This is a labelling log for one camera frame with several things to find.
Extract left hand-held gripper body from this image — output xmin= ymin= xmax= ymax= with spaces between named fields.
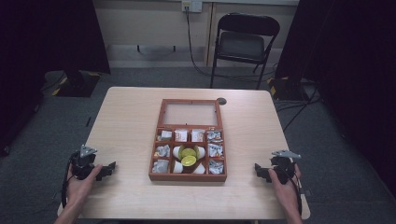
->
xmin=68 ymin=144 xmax=98 ymax=181

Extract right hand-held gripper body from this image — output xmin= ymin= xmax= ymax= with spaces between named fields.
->
xmin=269 ymin=149 xmax=303 ymax=186

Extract person's left hand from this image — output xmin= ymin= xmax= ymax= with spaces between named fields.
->
xmin=65 ymin=164 xmax=104 ymax=206

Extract person's right hand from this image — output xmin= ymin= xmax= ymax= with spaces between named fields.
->
xmin=267 ymin=163 xmax=303 ymax=216

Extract white blue printed packet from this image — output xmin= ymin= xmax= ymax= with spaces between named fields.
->
xmin=207 ymin=143 xmax=224 ymax=159
xmin=208 ymin=159 xmax=225 ymax=175
xmin=206 ymin=130 xmax=223 ymax=144

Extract silver foil packet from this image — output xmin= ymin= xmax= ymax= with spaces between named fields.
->
xmin=154 ymin=145 xmax=171 ymax=158
xmin=151 ymin=159 xmax=170 ymax=174
xmin=157 ymin=130 xmax=173 ymax=142

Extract white orange packet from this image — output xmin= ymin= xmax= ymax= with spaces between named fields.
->
xmin=174 ymin=129 xmax=189 ymax=143
xmin=191 ymin=129 xmax=205 ymax=143

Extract pile of white creamer cups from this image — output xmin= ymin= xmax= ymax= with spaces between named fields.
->
xmin=172 ymin=145 xmax=207 ymax=175

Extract brown wooden compartment box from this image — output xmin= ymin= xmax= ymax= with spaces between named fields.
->
xmin=148 ymin=98 xmax=229 ymax=183

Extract black stand base striped tape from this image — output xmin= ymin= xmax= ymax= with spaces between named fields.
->
xmin=266 ymin=76 xmax=309 ymax=102
xmin=50 ymin=70 xmax=103 ymax=98

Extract black curtain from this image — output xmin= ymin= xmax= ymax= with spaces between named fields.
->
xmin=0 ymin=0 xmax=112 ymax=157
xmin=275 ymin=0 xmax=396 ymax=190

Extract black folding chair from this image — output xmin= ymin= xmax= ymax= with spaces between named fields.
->
xmin=209 ymin=12 xmax=281 ymax=91

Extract left hand-held gripper black cable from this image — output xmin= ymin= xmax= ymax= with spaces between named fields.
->
xmin=61 ymin=152 xmax=78 ymax=209

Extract hand-held gripper black cable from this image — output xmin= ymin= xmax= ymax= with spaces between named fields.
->
xmin=61 ymin=152 xmax=78 ymax=209
xmin=290 ymin=172 xmax=304 ymax=217

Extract right hand-held gripper black cable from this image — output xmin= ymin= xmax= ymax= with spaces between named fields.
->
xmin=290 ymin=172 xmax=304 ymax=217

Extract black floor cables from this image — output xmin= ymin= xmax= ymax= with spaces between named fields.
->
xmin=274 ymin=85 xmax=325 ymax=133

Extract white wall socket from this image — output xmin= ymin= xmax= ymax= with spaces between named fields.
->
xmin=181 ymin=0 xmax=204 ymax=14

